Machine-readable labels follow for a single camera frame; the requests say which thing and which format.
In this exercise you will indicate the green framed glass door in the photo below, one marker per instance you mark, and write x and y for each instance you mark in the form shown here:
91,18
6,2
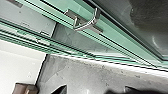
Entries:
110,30

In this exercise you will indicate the small brown box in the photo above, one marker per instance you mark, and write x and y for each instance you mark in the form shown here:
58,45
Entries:
25,89

